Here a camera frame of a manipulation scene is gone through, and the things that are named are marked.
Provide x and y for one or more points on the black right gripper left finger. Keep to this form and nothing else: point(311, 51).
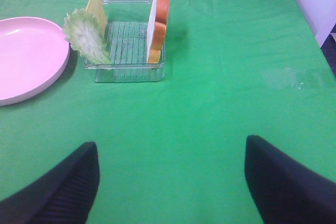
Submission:
point(65, 194)

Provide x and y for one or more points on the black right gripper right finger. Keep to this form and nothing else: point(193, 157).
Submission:
point(283, 190)

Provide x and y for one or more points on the green lettuce leaf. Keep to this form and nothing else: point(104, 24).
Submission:
point(84, 33)

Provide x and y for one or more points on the pink round plate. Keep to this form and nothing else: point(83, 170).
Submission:
point(34, 54)

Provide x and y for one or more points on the toast slice in right tray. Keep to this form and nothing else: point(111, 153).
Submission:
point(156, 30)

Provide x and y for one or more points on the clear right plastic tray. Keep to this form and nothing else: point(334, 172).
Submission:
point(126, 42)

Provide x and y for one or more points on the yellow cheese slice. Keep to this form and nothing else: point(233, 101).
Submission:
point(95, 7)

